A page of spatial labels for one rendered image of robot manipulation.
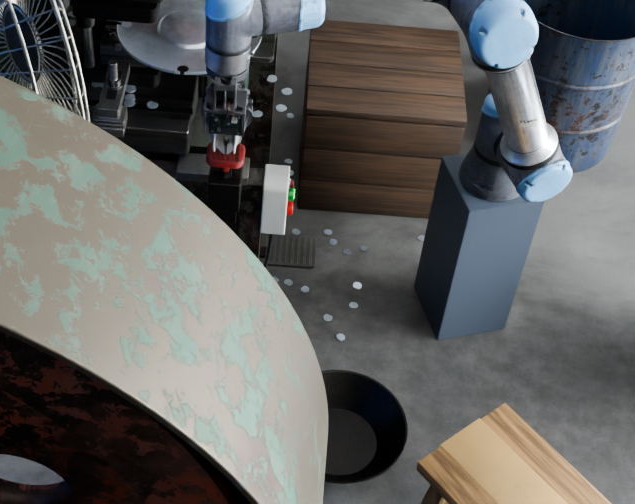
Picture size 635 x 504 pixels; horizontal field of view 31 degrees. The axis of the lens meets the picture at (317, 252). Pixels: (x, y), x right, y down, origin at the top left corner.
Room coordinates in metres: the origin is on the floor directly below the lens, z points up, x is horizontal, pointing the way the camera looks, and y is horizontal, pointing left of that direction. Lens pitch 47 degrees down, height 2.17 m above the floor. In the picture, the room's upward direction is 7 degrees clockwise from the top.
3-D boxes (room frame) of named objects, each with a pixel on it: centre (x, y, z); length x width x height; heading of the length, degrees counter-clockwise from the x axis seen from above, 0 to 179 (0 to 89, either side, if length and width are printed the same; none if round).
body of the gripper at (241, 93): (1.52, 0.18, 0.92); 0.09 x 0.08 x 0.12; 3
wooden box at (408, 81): (2.39, -0.12, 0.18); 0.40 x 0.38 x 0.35; 93
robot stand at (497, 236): (1.90, -0.37, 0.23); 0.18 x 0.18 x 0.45; 20
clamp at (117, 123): (1.70, 0.42, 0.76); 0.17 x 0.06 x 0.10; 3
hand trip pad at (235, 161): (1.55, 0.19, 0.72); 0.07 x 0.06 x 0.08; 93
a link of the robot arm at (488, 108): (1.90, -0.37, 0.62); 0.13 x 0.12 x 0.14; 23
